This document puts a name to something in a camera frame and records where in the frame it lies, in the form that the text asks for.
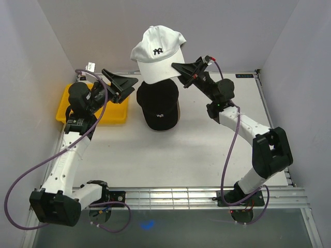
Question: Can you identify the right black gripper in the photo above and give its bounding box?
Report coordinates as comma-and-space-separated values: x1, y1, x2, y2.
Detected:
169, 60, 217, 102

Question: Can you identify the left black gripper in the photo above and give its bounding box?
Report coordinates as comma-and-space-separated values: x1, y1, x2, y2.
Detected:
86, 69, 138, 115

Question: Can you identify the plain black cap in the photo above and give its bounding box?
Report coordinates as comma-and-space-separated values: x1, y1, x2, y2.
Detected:
137, 79, 179, 130

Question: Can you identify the white cap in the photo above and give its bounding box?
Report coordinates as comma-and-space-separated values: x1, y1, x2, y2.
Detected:
130, 25, 186, 84

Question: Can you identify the beige baseball cap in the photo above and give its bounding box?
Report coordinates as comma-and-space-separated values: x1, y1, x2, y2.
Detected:
154, 101, 180, 132

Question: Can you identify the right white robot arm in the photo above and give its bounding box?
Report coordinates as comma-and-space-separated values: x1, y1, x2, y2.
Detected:
171, 56, 294, 206

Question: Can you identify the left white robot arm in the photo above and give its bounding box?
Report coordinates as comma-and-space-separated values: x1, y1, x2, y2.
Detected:
29, 69, 139, 226

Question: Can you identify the yellow plastic tray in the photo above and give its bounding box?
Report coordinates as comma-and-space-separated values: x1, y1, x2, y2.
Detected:
55, 84, 129, 126

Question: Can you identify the black logo plate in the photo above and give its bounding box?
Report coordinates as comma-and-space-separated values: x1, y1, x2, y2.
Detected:
235, 73, 254, 79

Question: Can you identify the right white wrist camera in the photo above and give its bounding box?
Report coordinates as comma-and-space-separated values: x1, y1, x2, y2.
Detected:
202, 55, 216, 66

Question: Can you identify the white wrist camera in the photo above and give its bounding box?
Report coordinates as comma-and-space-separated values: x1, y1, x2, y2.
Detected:
202, 55, 216, 66
78, 62, 96, 81

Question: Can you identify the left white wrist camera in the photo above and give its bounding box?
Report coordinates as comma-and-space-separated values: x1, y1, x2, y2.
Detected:
78, 62, 96, 81

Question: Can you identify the aluminium front rail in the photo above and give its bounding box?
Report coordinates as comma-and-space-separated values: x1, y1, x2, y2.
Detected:
29, 187, 310, 210

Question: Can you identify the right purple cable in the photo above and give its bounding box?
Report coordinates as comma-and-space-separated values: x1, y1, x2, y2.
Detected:
213, 58, 270, 225

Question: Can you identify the purple cable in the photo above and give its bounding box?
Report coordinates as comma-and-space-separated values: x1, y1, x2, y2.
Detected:
4, 69, 131, 233
213, 58, 270, 225

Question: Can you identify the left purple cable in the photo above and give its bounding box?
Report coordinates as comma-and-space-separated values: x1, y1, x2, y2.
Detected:
4, 69, 131, 233

